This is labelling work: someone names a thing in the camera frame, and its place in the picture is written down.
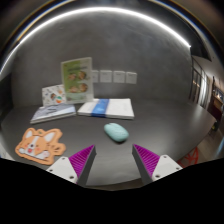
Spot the grey striped book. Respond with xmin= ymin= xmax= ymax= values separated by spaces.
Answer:
xmin=29 ymin=103 xmax=77 ymax=125

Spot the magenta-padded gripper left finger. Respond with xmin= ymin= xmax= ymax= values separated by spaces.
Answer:
xmin=45 ymin=144 xmax=97 ymax=187

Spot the mint green computer mouse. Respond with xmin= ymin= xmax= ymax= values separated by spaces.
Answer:
xmin=103 ymin=122 xmax=130 ymax=144

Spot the white wall socket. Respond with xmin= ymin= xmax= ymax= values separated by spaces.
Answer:
xmin=99 ymin=69 xmax=113 ymax=84
xmin=113 ymin=70 xmax=126 ymax=84
xmin=91 ymin=69 xmax=100 ymax=84
xmin=125 ymin=71 xmax=138 ymax=85

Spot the dark framed glass partition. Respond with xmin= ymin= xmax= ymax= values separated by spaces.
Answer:
xmin=188 ymin=55 xmax=214 ymax=111

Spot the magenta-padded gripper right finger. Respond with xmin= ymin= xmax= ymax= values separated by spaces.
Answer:
xmin=131 ymin=143 xmax=184 ymax=185

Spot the white ceiling light strip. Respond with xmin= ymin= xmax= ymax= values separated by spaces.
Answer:
xmin=0 ymin=5 xmax=192 ymax=78

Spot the red wire chair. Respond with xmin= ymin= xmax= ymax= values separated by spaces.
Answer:
xmin=177 ymin=146 xmax=200 ymax=169

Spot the orange corgi-shaped mouse pad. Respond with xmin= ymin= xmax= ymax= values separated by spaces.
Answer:
xmin=14 ymin=127 xmax=67 ymax=166

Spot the green illustrated booklet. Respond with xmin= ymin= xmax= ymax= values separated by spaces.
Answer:
xmin=60 ymin=56 xmax=95 ymax=105

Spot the white book with blue band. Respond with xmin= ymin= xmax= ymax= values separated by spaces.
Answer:
xmin=77 ymin=98 xmax=135 ymax=120

